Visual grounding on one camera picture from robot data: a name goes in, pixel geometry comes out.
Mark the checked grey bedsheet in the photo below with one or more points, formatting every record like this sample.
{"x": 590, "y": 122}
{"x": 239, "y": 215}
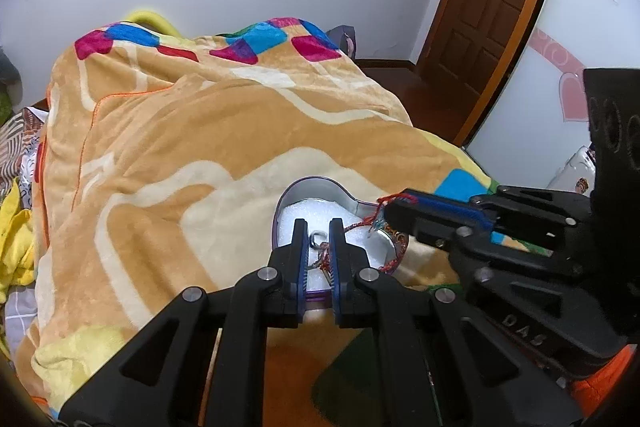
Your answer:
{"x": 15, "y": 317}

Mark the yellow curved object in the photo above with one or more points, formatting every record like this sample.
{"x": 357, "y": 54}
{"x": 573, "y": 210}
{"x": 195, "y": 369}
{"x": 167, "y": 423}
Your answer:
{"x": 150, "y": 18}

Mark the orange patterned fleece blanket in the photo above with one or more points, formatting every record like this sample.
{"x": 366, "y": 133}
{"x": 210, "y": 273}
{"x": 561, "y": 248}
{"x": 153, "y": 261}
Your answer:
{"x": 175, "y": 157}

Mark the brown wooden door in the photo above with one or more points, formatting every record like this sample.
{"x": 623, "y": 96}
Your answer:
{"x": 490, "y": 7}
{"x": 537, "y": 7}

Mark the pink heart wall sticker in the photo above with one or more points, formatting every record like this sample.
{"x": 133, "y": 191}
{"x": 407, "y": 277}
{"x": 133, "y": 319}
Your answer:
{"x": 567, "y": 97}

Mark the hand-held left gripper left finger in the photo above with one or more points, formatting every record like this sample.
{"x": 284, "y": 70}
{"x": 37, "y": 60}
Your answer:
{"x": 302, "y": 257}

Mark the white printed bag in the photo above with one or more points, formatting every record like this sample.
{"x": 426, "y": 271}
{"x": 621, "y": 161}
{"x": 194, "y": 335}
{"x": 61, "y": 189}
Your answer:
{"x": 572, "y": 172}

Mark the brown patterned cloth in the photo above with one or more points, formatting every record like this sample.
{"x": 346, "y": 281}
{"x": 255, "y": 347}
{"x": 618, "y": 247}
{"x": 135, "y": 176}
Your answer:
{"x": 25, "y": 142}

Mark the white foam lining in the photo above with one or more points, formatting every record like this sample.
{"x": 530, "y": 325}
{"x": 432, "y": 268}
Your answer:
{"x": 312, "y": 212}

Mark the purple heart-shaped tin box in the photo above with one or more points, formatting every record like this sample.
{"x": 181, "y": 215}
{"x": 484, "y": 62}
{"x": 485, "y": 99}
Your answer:
{"x": 312, "y": 185}

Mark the orange cloth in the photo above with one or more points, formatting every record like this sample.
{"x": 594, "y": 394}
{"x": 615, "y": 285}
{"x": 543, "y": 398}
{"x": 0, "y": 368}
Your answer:
{"x": 605, "y": 382}

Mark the grey and pink bag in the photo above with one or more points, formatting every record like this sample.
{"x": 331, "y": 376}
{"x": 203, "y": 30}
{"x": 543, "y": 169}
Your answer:
{"x": 345, "y": 41}

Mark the yellow cloth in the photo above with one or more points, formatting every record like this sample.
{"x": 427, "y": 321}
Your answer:
{"x": 15, "y": 237}

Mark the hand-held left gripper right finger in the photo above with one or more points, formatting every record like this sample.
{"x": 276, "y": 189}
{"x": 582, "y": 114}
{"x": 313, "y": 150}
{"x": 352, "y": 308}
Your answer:
{"x": 334, "y": 257}

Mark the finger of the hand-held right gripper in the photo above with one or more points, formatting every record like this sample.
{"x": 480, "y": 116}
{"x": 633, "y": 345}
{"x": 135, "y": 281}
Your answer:
{"x": 415, "y": 222}
{"x": 450, "y": 208}

